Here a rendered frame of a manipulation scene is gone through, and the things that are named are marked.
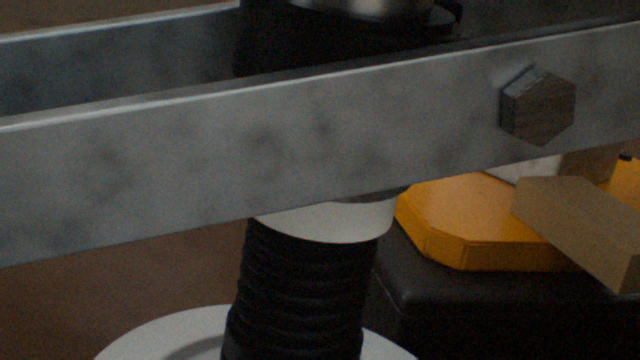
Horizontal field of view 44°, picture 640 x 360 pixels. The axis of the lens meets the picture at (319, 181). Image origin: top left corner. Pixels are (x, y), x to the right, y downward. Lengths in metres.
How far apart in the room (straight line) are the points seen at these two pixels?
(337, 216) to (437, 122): 0.06
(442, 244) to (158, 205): 0.68
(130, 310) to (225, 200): 1.84
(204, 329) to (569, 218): 0.57
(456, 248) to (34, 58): 0.65
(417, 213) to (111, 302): 1.30
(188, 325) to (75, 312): 1.63
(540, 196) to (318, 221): 0.68
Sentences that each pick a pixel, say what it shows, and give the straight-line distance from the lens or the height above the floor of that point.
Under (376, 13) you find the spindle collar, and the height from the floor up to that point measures 1.11.
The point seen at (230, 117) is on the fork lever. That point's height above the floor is 1.08.
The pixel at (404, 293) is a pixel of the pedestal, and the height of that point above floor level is 0.74.
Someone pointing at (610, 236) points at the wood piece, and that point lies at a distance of 0.91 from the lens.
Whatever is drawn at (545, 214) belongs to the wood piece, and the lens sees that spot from 0.98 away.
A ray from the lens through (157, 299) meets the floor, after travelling 2.17.
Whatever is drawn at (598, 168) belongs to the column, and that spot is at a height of 0.81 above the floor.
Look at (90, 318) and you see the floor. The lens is 2.08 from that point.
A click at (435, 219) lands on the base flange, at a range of 0.96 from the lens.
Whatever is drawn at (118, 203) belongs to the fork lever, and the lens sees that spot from 0.28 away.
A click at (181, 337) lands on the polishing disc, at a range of 0.47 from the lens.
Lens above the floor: 1.16
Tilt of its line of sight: 23 degrees down
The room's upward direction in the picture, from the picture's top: 10 degrees clockwise
